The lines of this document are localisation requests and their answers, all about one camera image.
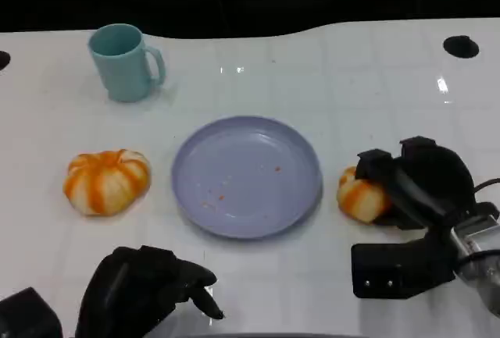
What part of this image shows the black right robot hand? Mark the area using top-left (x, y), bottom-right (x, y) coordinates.
top-left (355, 134), bottom-right (477, 232)

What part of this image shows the orange white toy bread roll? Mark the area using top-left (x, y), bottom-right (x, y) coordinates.
top-left (62, 148), bottom-right (152, 217)
top-left (336, 165), bottom-right (394, 224)

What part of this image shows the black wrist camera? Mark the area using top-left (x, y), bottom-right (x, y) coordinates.
top-left (350, 232), bottom-right (458, 300)
top-left (0, 286), bottom-right (64, 338)

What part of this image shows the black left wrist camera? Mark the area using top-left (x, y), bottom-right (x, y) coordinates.
top-left (0, 286), bottom-right (64, 338)

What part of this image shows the lilac plate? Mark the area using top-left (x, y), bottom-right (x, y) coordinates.
top-left (170, 115), bottom-right (324, 240)

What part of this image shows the pale green mug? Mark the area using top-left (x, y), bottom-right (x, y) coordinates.
top-left (87, 23), bottom-right (167, 103)

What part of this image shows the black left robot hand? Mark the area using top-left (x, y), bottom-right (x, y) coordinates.
top-left (73, 244), bottom-right (227, 338)

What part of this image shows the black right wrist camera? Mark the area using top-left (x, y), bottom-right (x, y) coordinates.
top-left (350, 232), bottom-right (458, 300)

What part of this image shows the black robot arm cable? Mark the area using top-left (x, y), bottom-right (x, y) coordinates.
top-left (473, 176), bottom-right (500, 194)

